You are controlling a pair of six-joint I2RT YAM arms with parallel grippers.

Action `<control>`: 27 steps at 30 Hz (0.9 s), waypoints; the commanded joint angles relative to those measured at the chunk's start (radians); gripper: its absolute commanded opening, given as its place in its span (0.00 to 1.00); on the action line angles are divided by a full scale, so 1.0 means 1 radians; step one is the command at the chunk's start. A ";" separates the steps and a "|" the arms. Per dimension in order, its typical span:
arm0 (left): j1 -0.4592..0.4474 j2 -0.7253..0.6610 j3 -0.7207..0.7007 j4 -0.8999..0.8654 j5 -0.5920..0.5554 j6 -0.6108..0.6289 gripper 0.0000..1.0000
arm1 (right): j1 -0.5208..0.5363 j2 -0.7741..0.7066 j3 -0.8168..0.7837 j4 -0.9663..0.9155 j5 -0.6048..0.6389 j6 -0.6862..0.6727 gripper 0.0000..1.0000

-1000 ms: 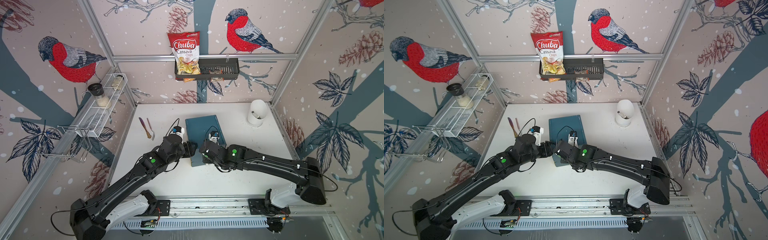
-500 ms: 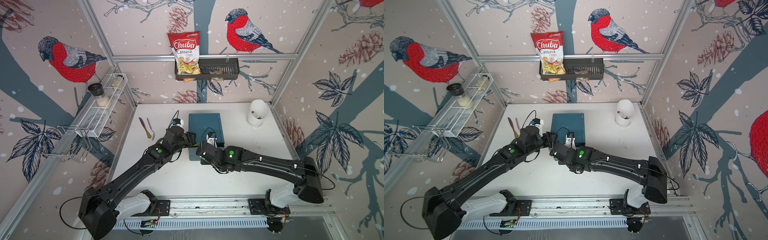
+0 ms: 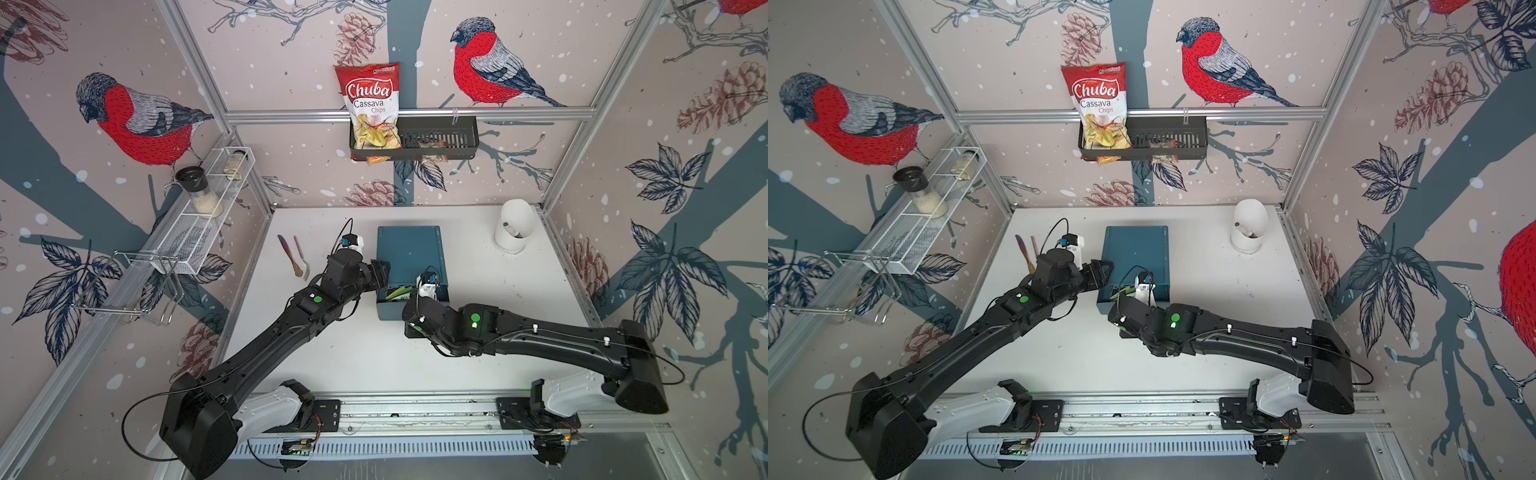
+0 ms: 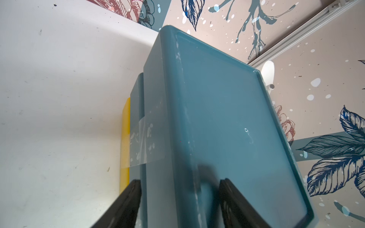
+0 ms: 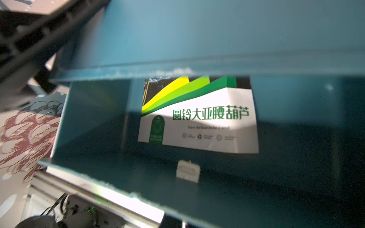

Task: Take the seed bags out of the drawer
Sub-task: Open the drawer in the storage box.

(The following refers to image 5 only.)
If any green gourd seed bag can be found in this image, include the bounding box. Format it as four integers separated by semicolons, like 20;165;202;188
138;76;259;154

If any teal sliding drawer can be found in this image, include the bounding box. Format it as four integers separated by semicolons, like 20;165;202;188
43;76;365;228

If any teal drawer cabinet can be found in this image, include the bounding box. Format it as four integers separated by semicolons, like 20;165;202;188
52;1;365;83

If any white drawer handle clip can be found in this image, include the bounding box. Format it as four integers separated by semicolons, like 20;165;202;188
176;160;201;183

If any black wall basket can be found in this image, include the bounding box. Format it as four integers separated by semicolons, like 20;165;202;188
1;1;109;112

